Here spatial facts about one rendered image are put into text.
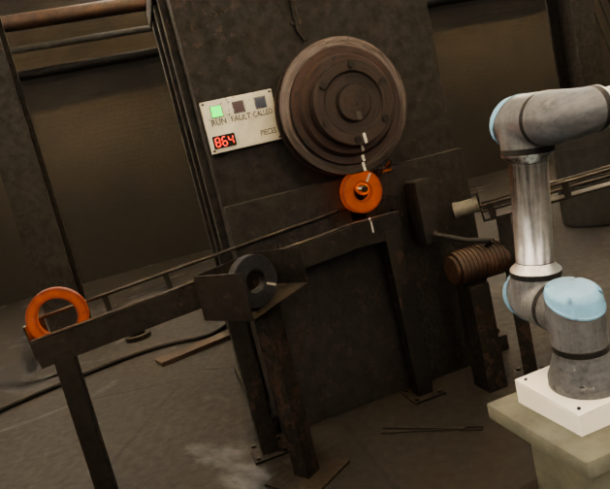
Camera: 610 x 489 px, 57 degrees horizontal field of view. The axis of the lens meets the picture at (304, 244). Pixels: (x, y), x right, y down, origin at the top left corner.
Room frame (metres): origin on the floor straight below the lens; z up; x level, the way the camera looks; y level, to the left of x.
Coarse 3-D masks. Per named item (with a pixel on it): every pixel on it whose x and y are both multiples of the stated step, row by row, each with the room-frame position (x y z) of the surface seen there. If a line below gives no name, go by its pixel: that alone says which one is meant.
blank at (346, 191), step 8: (352, 176) 1.98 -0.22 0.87; (360, 176) 1.99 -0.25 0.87; (368, 176) 2.00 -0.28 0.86; (344, 184) 1.97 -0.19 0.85; (352, 184) 1.98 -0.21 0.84; (368, 184) 2.00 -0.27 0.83; (376, 184) 2.01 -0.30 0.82; (344, 192) 1.97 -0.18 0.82; (352, 192) 1.98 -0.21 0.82; (368, 192) 2.03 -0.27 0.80; (376, 192) 2.00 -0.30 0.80; (344, 200) 1.97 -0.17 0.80; (352, 200) 1.98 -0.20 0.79; (360, 200) 1.99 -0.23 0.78; (368, 200) 1.99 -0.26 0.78; (376, 200) 2.00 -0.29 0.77; (352, 208) 1.98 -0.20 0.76; (360, 208) 1.98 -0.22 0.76; (368, 208) 1.99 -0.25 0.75
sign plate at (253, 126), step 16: (240, 96) 2.03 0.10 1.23; (256, 96) 2.04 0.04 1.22; (272, 96) 2.05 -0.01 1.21; (208, 112) 1.99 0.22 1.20; (224, 112) 2.01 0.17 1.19; (240, 112) 2.02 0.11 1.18; (256, 112) 2.04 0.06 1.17; (272, 112) 2.05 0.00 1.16; (208, 128) 1.99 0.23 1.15; (224, 128) 2.01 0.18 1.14; (240, 128) 2.02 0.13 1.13; (256, 128) 2.03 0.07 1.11; (272, 128) 2.05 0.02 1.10; (224, 144) 2.00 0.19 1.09; (240, 144) 2.02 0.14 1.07; (256, 144) 2.03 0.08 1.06
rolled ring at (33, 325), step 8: (48, 288) 1.74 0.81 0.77; (56, 288) 1.73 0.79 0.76; (64, 288) 1.74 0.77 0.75; (40, 296) 1.72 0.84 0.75; (48, 296) 1.73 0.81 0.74; (56, 296) 1.73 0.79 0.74; (64, 296) 1.74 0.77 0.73; (72, 296) 1.74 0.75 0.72; (80, 296) 1.76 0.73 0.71; (32, 304) 1.71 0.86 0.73; (40, 304) 1.72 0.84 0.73; (80, 304) 1.75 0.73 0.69; (32, 312) 1.71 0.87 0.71; (80, 312) 1.74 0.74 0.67; (88, 312) 1.76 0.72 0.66; (32, 320) 1.71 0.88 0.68; (80, 320) 1.74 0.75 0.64; (32, 328) 1.71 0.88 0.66; (40, 328) 1.72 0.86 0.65; (40, 336) 1.71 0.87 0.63
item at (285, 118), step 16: (320, 48) 1.97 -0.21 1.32; (368, 48) 2.01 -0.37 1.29; (384, 64) 2.02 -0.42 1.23; (288, 80) 1.93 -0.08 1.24; (400, 80) 2.03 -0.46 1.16; (288, 96) 1.93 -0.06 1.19; (400, 96) 2.03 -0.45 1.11; (288, 112) 1.93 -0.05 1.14; (400, 112) 2.03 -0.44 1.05; (288, 128) 1.92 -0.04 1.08; (400, 128) 2.03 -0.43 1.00; (320, 160) 1.95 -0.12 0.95; (368, 160) 1.99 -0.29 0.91
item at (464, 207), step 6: (474, 198) 1.97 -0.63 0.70; (456, 204) 1.99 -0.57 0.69; (462, 204) 1.98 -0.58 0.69; (468, 204) 1.97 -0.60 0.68; (474, 204) 1.96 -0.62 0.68; (456, 210) 1.98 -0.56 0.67; (462, 210) 1.97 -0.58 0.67; (468, 210) 1.97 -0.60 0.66; (474, 210) 1.96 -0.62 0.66; (456, 216) 1.99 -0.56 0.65
